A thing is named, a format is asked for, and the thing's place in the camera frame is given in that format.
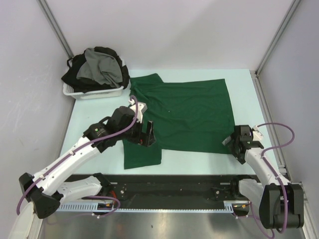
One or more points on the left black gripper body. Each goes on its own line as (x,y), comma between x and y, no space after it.
(133,135)

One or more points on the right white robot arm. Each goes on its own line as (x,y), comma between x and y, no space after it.
(280,202)

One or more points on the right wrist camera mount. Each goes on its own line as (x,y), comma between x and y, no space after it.
(256,134)

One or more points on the white plastic laundry basket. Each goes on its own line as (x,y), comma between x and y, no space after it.
(69,91)

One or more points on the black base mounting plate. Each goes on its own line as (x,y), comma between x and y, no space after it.
(172,192)

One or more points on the aluminium corner post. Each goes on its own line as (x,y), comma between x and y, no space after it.
(48,13)
(278,35)

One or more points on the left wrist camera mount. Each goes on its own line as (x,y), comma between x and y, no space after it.
(138,108)

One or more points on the black t shirt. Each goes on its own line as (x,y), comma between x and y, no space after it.
(74,64)

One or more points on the grey t shirt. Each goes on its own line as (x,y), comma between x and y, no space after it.
(101,68)

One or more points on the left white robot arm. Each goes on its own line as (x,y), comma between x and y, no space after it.
(48,189)

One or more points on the green t shirt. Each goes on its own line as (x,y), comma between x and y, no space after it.
(188,116)

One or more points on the left aluminium corner post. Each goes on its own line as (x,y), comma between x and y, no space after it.
(48,13)

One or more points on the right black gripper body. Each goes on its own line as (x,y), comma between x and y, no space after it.
(232,148)

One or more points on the right aluminium corner post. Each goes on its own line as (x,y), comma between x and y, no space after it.
(278,35)

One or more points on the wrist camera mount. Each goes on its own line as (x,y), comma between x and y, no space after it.
(256,134)
(138,108)

